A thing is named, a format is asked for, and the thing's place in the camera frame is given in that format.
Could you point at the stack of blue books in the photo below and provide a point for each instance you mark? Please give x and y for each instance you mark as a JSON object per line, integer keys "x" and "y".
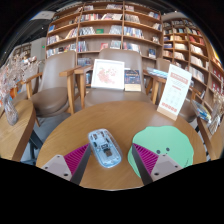
{"x": 157, "y": 73}

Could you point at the beige wooden-armed chair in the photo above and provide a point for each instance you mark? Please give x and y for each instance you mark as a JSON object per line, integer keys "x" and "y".
{"x": 190, "y": 111}
{"x": 53, "y": 100}
{"x": 116, "y": 96}

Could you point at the green smiley-face mouse pad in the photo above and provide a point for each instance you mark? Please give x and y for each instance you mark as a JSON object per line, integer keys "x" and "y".
{"x": 160, "y": 140}

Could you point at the transparent computer mouse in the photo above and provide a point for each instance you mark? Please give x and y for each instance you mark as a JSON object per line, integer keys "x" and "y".
{"x": 105, "y": 148}

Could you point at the glass vase with pink flowers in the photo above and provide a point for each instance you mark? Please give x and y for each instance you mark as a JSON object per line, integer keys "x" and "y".
{"x": 10, "y": 115}

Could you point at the stack of colourful magazines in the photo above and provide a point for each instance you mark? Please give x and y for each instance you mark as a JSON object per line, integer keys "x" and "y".
{"x": 201, "y": 111}

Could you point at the round wooden side table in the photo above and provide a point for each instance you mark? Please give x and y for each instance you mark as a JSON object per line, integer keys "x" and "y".
{"x": 13, "y": 133}
{"x": 216, "y": 143}

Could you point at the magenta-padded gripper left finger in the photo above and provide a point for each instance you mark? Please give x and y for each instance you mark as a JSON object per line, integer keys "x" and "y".
{"x": 76, "y": 159}

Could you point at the flat wooden bookshelf unit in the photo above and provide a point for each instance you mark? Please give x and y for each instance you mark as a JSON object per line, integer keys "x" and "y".
{"x": 100, "y": 30}

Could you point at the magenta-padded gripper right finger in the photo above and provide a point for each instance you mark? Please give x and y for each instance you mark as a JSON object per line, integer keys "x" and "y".
{"x": 147, "y": 160}

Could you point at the curved wooden bookshelf unit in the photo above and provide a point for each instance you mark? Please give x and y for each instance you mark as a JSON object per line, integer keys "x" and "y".
{"x": 186, "y": 46}

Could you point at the small distant wooden bookshelf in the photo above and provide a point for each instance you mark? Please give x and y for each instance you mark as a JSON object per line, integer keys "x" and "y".
{"x": 23, "y": 50}

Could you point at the white and orange sign stand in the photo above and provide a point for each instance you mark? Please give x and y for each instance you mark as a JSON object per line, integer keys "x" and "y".
{"x": 175, "y": 90}

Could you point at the dark-covered book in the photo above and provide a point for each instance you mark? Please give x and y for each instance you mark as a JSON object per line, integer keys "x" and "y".
{"x": 132, "y": 78}

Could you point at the white framed floral picture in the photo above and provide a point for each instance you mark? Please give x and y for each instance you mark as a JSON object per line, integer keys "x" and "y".
{"x": 107, "y": 74}

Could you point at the vase with beige dried flowers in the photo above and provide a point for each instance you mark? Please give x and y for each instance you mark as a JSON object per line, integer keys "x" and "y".
{"x": 213, "y": 123}

